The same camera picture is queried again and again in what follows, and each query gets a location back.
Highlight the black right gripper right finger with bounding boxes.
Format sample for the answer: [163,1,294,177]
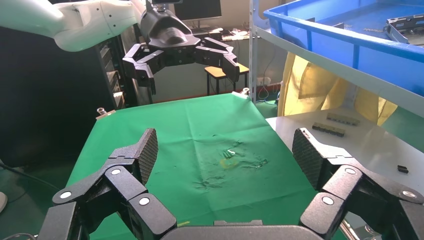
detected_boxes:
[292,127,424,240]

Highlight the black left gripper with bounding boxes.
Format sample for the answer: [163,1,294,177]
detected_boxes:
[122,8,240,95]

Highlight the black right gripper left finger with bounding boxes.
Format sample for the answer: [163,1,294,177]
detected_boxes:
[36,128,178,240]

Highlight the wooden stool black legs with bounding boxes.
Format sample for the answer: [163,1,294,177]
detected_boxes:
[203,62,250,97]

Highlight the cluttered office desk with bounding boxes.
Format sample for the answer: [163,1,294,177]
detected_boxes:
[190,25,253,42]

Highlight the black computer monitor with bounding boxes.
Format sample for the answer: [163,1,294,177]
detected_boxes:
[173,0,223,29]

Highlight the silver metal binder clip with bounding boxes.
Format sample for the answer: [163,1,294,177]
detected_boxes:
[95,107,117,121]
[231,87,251,100]

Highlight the green table cloth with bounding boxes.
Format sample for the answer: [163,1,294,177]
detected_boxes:
[66,92,347,240]

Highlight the dark equipment rack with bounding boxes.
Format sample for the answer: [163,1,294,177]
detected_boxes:
[96,34,142,110]

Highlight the yellow woven bag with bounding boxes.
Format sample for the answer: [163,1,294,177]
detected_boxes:
[277,52,398,127]

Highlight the white metal shelf rack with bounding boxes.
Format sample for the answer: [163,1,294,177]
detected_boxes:
[249,0,424,200]

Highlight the black partition panel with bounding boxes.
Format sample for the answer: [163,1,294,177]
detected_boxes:
[0,26,118,168]

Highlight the blue plastic bin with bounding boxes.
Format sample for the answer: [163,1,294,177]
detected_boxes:
[263,0,424,98]

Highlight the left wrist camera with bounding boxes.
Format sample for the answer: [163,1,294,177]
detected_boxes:
[145,0,184,11]

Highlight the silver sheet metal bracket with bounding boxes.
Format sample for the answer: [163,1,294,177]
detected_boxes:
[384,13,424,47]

